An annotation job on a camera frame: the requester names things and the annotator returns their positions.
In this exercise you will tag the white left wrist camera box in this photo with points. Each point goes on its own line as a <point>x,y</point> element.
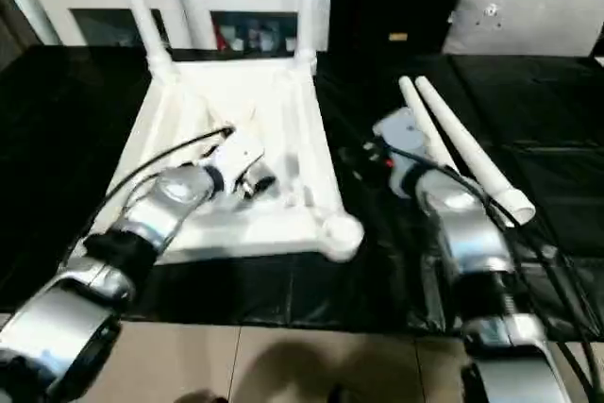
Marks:
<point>236,153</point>

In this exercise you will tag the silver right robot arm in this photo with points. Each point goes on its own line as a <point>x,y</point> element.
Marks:
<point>472,243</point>

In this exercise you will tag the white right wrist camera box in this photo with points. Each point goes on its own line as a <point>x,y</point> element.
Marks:
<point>401,134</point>

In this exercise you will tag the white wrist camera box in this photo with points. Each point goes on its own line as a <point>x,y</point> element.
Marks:
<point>236,153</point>
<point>401,134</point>

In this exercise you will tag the white plastic table leg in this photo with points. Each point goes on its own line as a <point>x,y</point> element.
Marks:
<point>142,11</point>
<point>425,125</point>
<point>472,158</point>
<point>307,7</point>

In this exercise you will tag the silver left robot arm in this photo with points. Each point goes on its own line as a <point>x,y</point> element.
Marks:
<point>123,243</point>

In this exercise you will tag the grey cushion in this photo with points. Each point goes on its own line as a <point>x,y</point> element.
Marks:
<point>528,16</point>

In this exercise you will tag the small yellow label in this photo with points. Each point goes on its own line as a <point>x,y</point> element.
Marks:
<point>397,37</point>

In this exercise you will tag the white plastic table top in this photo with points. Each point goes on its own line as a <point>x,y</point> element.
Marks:
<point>208,101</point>

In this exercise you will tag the black work mat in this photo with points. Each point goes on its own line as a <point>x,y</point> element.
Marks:
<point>377,271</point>

